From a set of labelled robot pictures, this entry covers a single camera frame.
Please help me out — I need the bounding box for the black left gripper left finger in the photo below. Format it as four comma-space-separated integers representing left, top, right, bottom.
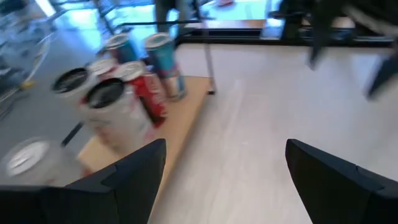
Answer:
0, 139, 167, 224

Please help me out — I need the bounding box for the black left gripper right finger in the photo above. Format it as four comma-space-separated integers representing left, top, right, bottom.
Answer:
285, 139, 398, 224

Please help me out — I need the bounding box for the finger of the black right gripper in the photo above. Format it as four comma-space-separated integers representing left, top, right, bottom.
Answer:
366, 52, 398, 100
308, 12, 326, 70

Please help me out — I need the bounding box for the silver Celsius Peach Vibe can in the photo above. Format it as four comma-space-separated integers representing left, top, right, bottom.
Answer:
51, 67, 97, 106
79, 77, 156, 156

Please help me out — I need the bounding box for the silver blue Red Bull can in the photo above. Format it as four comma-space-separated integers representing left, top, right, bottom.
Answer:
104, 32, 141, 65
143, 32, 187, 101

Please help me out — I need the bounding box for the light wooden board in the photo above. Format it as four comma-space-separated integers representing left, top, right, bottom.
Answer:
60, 19, 218, 187

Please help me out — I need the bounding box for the person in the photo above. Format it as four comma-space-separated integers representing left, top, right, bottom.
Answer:
154, 0, 195, 34

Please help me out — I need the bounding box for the black metal rig frame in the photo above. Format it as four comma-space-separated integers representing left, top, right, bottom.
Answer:
175, 18, 398, 48

